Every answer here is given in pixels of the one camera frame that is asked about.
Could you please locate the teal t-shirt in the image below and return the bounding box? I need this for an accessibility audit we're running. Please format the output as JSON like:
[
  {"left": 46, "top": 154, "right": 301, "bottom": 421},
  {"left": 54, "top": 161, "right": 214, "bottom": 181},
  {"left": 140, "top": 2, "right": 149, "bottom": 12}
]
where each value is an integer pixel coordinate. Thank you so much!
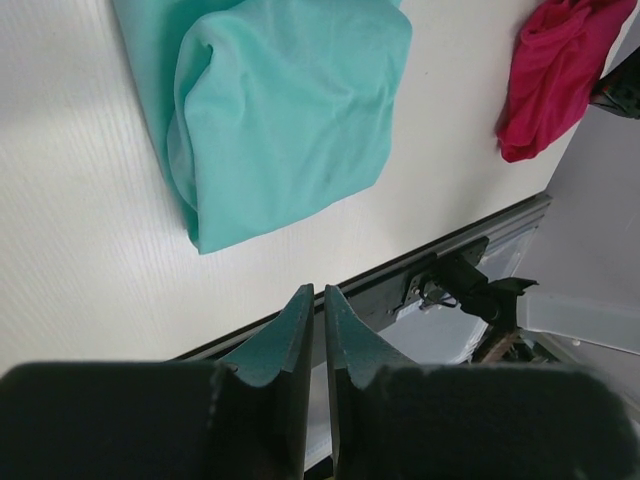
[{"left": 114, "top": 1, "right": 412, "bottom": 254}]

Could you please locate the pink t-shirt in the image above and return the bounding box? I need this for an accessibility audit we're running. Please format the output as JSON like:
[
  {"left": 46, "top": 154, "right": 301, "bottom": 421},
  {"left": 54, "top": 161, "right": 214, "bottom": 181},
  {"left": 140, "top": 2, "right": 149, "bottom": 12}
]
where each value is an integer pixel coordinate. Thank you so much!
[{"left": 496, "top": 0, "right": 637, "bottom": 163}]

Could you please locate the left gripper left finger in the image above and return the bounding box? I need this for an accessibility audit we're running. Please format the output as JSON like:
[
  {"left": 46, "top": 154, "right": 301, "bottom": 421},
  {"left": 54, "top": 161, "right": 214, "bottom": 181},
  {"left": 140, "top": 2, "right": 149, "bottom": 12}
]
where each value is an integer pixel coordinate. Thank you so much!
[{"left": 1, "top": 285, "right": 314, "bottom": 479}]

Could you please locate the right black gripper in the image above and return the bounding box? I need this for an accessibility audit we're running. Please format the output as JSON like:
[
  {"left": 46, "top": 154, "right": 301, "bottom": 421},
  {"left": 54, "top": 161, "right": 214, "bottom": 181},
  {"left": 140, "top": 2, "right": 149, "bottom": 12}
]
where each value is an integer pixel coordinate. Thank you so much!
[{"left": 589, "top": 48, "right": 640, "bottom": 120}]

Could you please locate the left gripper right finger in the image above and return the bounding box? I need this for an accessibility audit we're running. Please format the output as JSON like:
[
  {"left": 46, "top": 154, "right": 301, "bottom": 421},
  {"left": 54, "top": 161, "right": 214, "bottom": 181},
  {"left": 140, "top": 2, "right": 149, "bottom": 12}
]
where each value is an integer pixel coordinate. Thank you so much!
[{"left": 324, "top": 285, "right": 633, "bottom": 479}]

